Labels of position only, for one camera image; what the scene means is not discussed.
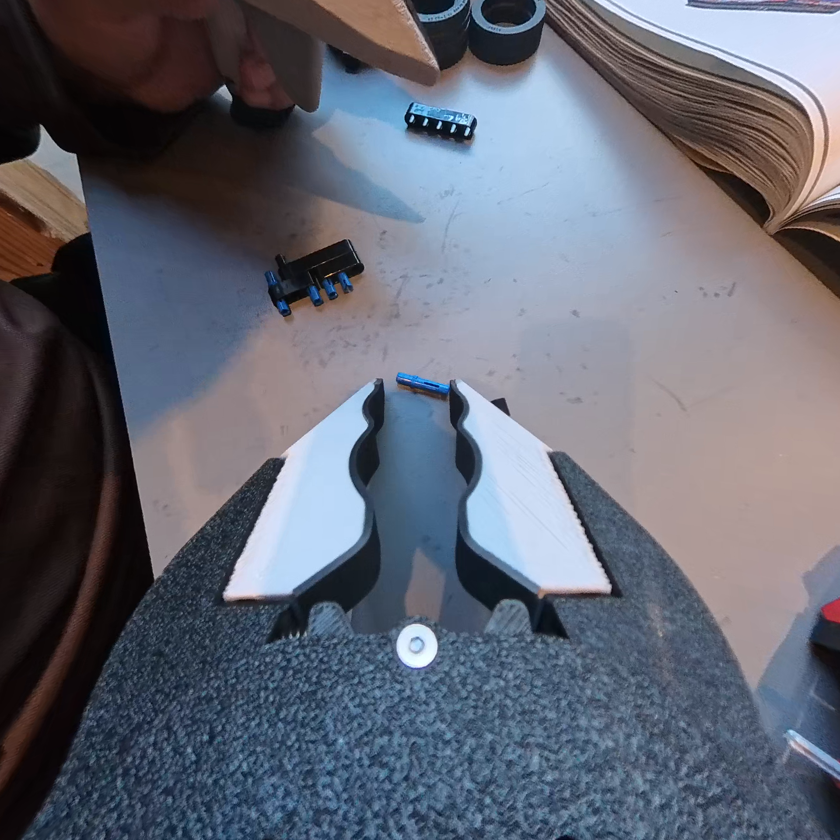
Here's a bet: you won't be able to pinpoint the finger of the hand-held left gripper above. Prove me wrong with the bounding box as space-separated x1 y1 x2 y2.
244 0 441 88

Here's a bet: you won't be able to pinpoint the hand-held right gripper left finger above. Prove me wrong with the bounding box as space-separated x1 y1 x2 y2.
222 378 387 618

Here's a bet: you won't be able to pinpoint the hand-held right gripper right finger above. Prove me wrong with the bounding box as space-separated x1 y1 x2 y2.
449 378 614 618

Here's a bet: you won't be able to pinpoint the black toy beam with holes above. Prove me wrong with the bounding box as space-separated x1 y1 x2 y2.
403 101 478 147

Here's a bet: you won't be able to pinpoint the black beam assembly blue pins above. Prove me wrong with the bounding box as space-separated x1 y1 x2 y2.
264 239 365 317

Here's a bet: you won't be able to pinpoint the person's left forearm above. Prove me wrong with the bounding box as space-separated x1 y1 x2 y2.
0 0 231 161

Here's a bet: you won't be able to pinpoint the person's left hand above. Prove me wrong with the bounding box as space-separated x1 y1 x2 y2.
233 33 296 109

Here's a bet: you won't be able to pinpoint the person's brown jacket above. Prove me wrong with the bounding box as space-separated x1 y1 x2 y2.
0 282 155 808

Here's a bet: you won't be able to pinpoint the person's black pants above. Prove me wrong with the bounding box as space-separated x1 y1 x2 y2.
10 233 116 368

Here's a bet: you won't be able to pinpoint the red white blue toy car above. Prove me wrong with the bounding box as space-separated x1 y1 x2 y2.
784 594 840 785

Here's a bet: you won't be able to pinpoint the open instruction booklet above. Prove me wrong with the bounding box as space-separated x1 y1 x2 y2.
545 0 840 244

